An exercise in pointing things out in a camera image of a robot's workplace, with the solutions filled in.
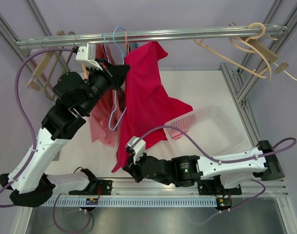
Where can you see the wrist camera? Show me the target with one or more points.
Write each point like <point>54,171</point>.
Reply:
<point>86,55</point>
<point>135,147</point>

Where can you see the wooden clip hanger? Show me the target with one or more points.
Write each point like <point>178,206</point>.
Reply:
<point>270,54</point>

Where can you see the white slotted cable duct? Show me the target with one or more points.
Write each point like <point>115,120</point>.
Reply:
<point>130,202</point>

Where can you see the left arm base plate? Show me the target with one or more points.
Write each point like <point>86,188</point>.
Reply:
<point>104,187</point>

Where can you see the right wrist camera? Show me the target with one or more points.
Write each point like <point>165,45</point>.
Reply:
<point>135,147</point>

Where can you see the thin wooden hanger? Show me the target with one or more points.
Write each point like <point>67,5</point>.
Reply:
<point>199,43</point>

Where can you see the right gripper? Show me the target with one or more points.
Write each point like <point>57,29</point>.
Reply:
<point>133,169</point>

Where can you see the pink wire hanger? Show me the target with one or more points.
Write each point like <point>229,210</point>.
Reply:
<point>126,43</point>

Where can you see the aluminium hanging rail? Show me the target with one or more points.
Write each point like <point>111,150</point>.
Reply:
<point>153,35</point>

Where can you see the salmon pink t shirt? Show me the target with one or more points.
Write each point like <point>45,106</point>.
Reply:
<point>104,120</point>

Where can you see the white plastic basket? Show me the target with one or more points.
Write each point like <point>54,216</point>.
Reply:
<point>211,128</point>

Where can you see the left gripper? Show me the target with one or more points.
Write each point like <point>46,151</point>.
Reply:
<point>115,73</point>

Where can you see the front aluminium rail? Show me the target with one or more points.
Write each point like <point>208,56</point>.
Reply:
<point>126,187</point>

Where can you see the magenta t shirt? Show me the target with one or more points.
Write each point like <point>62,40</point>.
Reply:
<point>147,103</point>

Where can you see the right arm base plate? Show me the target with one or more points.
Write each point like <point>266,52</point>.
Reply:
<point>215,187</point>

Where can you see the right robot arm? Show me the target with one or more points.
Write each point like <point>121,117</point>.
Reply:
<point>220,176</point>

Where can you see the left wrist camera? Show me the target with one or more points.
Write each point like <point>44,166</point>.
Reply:
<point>86,55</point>

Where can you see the blue grey t shirt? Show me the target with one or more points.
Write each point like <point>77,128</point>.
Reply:
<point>132,46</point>

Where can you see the curved wooden hanger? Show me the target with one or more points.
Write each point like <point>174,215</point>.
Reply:
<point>242,45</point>

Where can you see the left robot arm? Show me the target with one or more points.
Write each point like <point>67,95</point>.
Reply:
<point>29,185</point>

